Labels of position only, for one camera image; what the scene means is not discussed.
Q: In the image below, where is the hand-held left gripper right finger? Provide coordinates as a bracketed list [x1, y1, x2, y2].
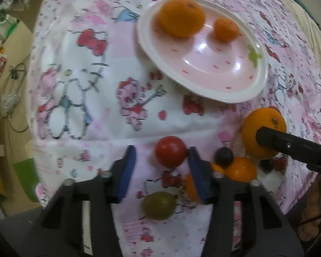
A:
[188, 147, 304, 257]

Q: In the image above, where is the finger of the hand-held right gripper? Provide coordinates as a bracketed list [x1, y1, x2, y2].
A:
[256, 127, 321, 177]

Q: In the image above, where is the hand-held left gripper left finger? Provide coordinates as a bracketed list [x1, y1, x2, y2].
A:
[24, 145, 136, 257]

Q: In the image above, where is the small mandarin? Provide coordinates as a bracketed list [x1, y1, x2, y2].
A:
[225, 157, 258, 184]
[185, 163, 225, 202]
[213, 18, 240, 42]

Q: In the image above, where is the dark grape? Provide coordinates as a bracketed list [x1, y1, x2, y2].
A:
[259, 160, 274, 173]
[215, 147, 234, 166]

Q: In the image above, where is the large orange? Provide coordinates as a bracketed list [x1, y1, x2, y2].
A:
[242, 107, 287, 159]
[157, 0, 206, 38]

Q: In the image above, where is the green round fruit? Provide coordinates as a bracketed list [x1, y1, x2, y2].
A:
[142, 192, 176, 220]

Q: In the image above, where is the pink and white plate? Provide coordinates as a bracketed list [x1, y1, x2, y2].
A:
[136, 0, 268, 103]

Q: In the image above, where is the person's leg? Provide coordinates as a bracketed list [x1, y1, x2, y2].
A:
[298, 178, 321, 243]

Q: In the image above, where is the pink cartoon printed blanket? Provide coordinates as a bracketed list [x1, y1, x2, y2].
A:
[27, 0, 321, 257]

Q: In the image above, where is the green flat object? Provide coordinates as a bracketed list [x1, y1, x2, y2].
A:
[11, 157, 41, 202]

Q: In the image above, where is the clear plastic bag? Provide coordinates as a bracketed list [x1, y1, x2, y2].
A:
[0, 92, 20, 111]

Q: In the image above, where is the grey hose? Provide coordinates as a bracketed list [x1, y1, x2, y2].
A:
[0, 63, 30, 134]

